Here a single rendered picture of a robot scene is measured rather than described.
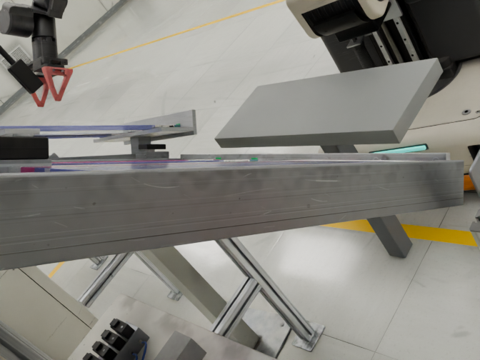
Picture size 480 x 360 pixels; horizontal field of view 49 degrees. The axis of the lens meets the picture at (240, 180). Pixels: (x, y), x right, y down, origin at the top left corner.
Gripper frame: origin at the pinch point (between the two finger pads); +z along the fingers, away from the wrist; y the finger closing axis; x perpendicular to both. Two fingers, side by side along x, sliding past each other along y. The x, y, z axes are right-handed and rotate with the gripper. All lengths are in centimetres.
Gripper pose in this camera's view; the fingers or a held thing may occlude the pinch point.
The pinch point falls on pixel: (48, 100)
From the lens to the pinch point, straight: 135.1
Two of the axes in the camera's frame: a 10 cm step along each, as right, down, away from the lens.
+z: 0.7, 10.0, 0.1
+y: 6.9, -0.4, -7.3
